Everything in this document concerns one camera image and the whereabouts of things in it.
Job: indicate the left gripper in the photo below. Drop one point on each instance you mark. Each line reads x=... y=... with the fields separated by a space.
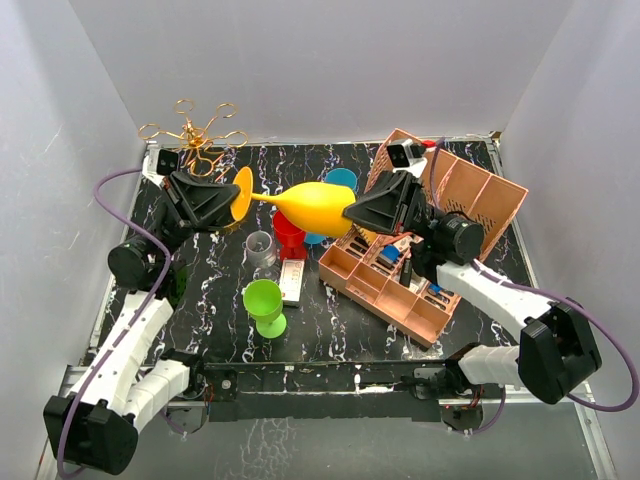
x=207 y=204

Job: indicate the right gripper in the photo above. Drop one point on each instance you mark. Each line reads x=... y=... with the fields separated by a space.
x=392 y=207

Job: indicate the blue wine glass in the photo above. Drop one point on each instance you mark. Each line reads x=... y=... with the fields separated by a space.
x=313 y=239
x=342 y=177

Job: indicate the orange wine glass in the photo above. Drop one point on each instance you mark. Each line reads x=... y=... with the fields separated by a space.
x=314 y=207

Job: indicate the clear wine glass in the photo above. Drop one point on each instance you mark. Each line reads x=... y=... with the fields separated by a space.
x=261 y=255

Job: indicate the red wine glass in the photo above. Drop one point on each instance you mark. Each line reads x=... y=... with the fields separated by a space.
x=290 y=237

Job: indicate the green wine glass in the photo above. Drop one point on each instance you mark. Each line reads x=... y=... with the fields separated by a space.
x=263 y=302

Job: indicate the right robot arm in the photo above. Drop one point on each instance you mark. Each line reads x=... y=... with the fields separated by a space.
x=556 y=349

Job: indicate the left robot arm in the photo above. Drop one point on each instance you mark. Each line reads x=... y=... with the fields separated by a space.
x=97 y=424

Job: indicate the blue small item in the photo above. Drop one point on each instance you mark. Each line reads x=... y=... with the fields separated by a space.
x=388 y=256

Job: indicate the pink desk organizer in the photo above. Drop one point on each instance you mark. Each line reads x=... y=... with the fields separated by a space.
x=467 y=179

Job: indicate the white small box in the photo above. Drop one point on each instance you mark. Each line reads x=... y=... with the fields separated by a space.
x=291 y=281

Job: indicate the black front base bar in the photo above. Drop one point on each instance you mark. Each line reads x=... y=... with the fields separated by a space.
x=422 y=391

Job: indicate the gold wire glass rack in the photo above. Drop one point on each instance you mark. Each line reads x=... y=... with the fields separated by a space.
x=203 y=151

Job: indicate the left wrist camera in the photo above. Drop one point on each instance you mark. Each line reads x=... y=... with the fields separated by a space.
x=159 y=162

